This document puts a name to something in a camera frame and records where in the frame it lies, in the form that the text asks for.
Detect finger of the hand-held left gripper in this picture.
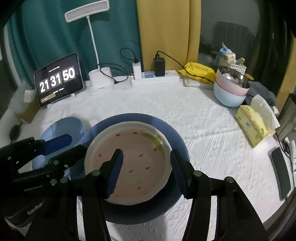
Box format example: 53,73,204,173
0,134,73,173
14,145,86,186

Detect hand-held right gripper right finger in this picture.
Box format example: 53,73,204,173
170,149,270,241

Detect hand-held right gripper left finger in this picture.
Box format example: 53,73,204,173
24,149,125,241

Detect small light blue plate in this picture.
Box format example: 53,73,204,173
32,117,87,172

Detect pink speckled ceramic bowl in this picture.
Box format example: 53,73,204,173
85,120,173,205

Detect large blue bowl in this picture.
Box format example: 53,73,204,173
69,113,190,225

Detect black round object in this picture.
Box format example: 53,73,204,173
9,123,23,142

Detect cardboard box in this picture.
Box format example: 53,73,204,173
15,100,38,124

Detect small white box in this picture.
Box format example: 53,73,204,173
24,89,36,104

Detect tablet showing clock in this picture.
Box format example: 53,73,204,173
34,53,86,108

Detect yellow tissue box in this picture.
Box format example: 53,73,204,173
235,94,281,149

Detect pale blue plastic bowl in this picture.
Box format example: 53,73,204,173
213,81,247,107

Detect white flat packet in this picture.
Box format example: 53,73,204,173
184,79,214,90

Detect white power strip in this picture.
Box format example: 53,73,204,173
131,71,180,87

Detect pale pink plastic bowl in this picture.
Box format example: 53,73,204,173
215,70,251,96

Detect black phone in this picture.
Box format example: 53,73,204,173
270,148,292,201

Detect yellow packet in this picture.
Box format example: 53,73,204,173
179,62,216,85

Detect black charger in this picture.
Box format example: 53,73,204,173
153,54,166,76

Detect teal curtain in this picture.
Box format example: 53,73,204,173
7,0,142,81

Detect steel bowl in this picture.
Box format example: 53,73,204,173
217,65,250,88

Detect grey cloth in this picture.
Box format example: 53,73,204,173
244,81,277,107

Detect blue snack packet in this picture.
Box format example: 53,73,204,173
217,42,236,66

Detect white desk lamp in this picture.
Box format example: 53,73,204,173
65,0,114,96

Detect narrow yellow curtain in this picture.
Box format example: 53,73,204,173
277,46,296,112

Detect dark glass window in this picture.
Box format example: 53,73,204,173
199,0,278,70

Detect black lamp cable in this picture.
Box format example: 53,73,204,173
98,47,139,84

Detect black charger cable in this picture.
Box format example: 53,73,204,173
155,50,214,84

